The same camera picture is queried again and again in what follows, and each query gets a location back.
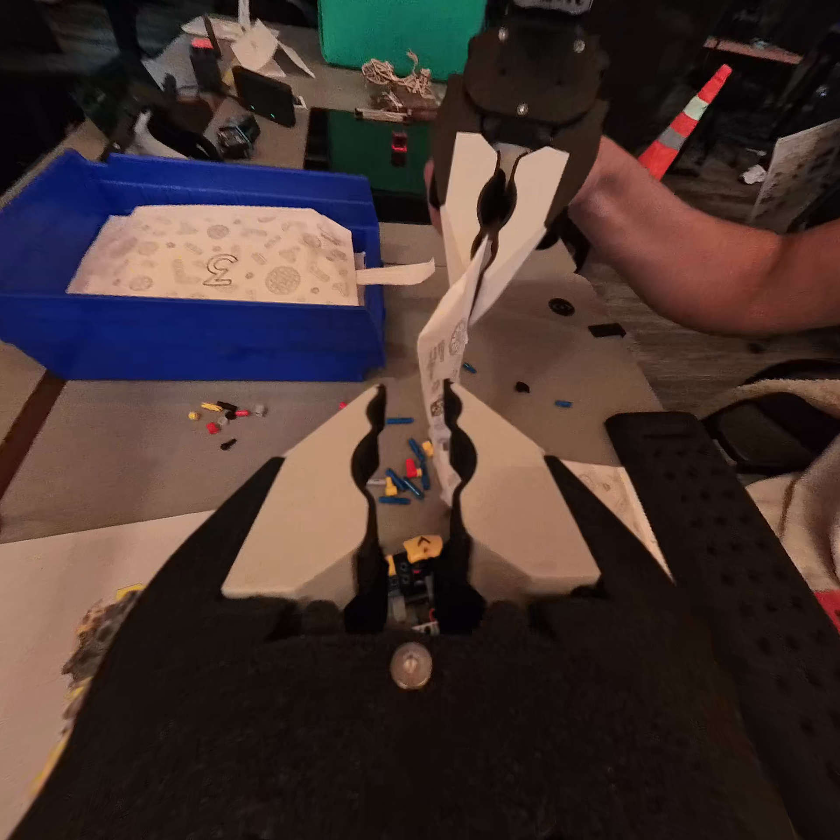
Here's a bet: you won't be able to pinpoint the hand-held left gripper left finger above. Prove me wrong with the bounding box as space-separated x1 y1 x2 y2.
220 385 389 634

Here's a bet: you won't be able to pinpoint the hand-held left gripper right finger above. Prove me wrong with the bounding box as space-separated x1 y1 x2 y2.
432 379 602 634

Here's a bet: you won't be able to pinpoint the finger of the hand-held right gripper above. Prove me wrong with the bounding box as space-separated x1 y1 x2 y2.
440 131 505 286
469 146 572 327

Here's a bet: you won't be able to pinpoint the white printed paper bag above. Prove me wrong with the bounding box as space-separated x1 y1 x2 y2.
416 236 492 508
563 459 675 584
66 205 437 307

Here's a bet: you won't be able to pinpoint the yellow black toy brick car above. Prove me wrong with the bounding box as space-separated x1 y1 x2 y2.
384 535 448 634

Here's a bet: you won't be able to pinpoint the blue plastic bin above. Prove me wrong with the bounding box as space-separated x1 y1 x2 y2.
0 150 387 383

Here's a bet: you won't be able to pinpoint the instruction booklet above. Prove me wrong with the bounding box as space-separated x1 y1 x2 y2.
0 511 221 837

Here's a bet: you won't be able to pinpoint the person's right forearm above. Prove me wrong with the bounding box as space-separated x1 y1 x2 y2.
630 157 840 339

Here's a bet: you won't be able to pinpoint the grey desk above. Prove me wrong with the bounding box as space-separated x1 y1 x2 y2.
0 121 664 546

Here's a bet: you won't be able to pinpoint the person's right hand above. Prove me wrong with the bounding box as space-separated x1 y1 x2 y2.
570 136 651 227

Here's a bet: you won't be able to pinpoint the tan brick assembly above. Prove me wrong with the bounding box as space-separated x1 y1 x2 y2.
361 52 437 112

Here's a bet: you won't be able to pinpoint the green felt bag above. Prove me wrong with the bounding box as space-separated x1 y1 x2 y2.
318 0 488 83

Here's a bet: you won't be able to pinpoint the orange traffic cone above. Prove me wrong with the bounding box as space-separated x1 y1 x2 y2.
637 64 732 181

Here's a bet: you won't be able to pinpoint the black perforated pad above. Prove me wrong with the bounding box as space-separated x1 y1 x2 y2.
605 412 840 837

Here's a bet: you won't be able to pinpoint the black box green lights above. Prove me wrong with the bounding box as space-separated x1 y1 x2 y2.
233 66 296 127

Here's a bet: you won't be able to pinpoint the small black blue device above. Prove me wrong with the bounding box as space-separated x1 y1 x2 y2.
217 115 262 158

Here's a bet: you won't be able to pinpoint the white folded papers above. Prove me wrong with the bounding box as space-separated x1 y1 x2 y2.
180 16 316 80

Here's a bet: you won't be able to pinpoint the black office chair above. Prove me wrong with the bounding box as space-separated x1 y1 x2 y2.
705 392 834 475

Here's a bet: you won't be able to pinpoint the white printed leaflet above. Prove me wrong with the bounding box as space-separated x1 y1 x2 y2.
748 118 840 232

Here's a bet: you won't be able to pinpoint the person's white clothing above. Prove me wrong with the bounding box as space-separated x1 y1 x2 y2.
705 377 840 595

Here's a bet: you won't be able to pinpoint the black radio red button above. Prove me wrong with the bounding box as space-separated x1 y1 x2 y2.
189 14 224 93

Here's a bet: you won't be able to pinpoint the white and black device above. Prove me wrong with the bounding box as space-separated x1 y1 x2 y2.
131 108 224 161

